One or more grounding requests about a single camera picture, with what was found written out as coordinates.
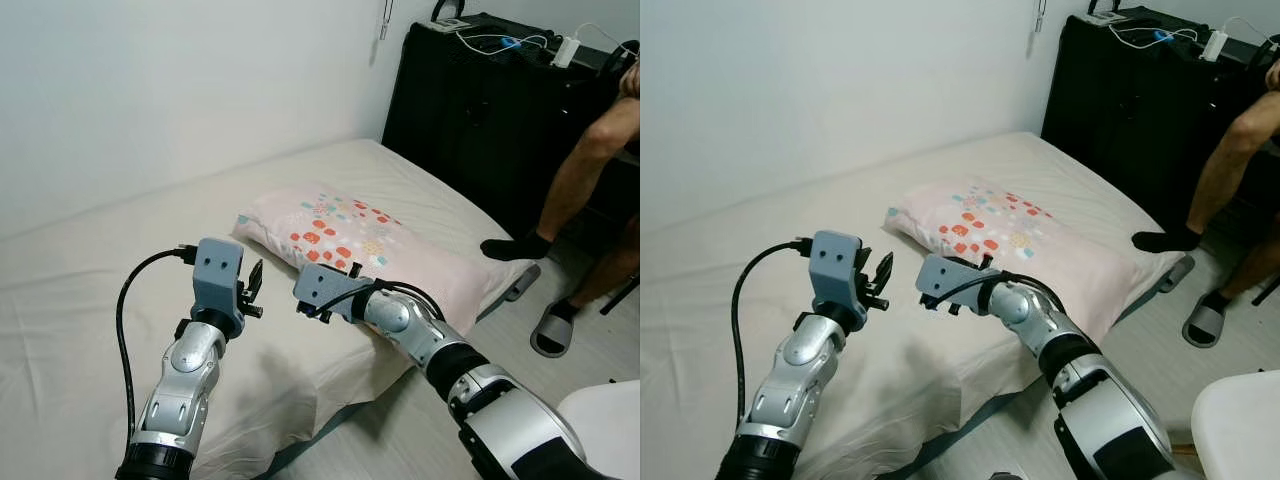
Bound pink patterned pillow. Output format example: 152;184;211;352
233;185;501;337
886;178;1153;343

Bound white chair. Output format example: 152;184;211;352
556;379;641;480
1190;369;1280;480

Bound beige sheeted bed mattress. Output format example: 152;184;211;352
0;138;543;480
640;131;1193;480

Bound grey slipper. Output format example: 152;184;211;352
1183;294;1234;350
504;264;542;302
1158;254;1196;294
530;300;580;359

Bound black cabinet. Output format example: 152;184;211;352
1040;9;1280;233
382;12;641;243

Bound seated person bare legs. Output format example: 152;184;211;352
1132;52;1280;313
480;58;641;323

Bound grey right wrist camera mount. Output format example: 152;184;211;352
293;263;364;321
917;254;992;312

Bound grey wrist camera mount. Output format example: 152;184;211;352
293;263;364;321
192;238;247;338
917;254;992;312
810;231;867;332

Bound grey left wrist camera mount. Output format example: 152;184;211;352
810;231;867;332
192;238;247;338

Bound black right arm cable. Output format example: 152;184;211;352
325;279;447;323
945;269;1069;314

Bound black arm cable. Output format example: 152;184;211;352
325;279;447;323
731;238;813;433
945;269;1069;314
116;244;198;447

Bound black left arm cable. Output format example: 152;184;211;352
116;244;198;447
731;238;813;433

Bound white charging cable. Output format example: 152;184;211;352
456;22;641;64
1108;16;1280;56

